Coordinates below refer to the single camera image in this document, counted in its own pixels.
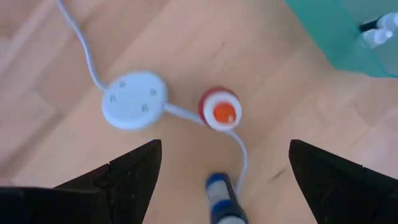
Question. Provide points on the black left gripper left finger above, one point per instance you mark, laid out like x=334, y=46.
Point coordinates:
x=133, y=186

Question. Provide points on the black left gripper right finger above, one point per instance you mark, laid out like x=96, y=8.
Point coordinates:
x=335, y=193

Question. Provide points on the large blue food coloring bottle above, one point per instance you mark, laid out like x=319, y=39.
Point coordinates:
x=220, y=193

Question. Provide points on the large red food coloring bottle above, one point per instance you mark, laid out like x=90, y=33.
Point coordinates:
x=222, y=112

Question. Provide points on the small teal dropper bottle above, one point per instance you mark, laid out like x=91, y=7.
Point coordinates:
x=376, y=37

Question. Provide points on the small dark blue dropper bottle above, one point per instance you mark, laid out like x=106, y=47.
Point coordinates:
x=388, y=21

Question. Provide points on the translucent green plastic bin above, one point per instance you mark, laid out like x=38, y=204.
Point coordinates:
x=326, y=31

